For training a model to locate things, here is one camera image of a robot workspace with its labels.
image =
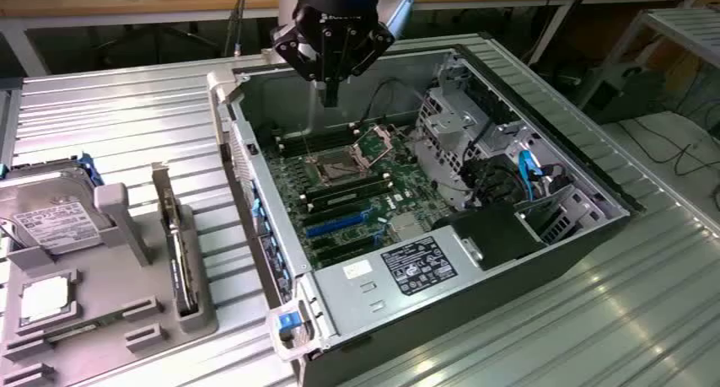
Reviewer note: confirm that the CPU socket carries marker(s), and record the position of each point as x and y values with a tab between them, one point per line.
338	170

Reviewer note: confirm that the socket locking lever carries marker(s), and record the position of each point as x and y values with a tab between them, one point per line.
307	146

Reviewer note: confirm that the open socket cover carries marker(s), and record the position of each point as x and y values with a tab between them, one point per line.
377	144

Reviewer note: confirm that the silver disk bay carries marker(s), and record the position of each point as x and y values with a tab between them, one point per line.
563	218

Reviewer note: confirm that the silver CPU chip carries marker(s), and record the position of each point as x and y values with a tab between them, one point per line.
46	298

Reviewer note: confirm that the green motherboard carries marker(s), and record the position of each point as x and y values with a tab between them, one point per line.
417	184

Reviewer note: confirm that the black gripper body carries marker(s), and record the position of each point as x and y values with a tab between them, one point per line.
338	7

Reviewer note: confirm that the blue case latch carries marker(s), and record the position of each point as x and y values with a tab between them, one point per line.
289	321

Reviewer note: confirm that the black expansion slot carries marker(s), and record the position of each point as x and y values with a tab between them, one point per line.
333	216

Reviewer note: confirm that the black graphics card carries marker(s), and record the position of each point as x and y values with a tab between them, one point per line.
181	252

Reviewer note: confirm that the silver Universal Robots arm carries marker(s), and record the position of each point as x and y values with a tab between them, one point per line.
402	7

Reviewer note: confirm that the silver chipset heatsink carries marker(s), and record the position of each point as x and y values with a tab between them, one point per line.
409	229

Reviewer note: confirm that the silver hard disk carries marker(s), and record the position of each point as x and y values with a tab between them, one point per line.
51	222

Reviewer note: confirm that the grey parts rack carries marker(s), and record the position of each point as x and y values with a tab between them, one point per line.
113	286

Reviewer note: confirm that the installed black RAM stick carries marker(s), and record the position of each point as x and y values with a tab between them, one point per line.
349	193

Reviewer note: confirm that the open black PC case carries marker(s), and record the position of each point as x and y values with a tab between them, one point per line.
478	315

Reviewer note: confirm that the blue expansion slot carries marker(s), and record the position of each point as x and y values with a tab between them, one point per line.
338	226

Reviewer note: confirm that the silver drive cage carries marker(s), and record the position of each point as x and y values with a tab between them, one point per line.
450	121

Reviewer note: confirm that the blue disk caddy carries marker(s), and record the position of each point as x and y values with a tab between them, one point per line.
90	172

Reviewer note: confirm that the grey machine box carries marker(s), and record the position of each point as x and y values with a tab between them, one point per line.
625	96

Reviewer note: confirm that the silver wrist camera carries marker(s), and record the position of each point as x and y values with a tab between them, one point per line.
306	51

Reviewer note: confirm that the metal slat side table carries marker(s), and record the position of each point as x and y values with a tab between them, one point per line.
686	24

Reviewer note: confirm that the green RAM stick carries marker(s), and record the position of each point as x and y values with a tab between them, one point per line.
79	331

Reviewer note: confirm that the grey power supply unit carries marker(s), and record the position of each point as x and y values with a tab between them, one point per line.
361	302

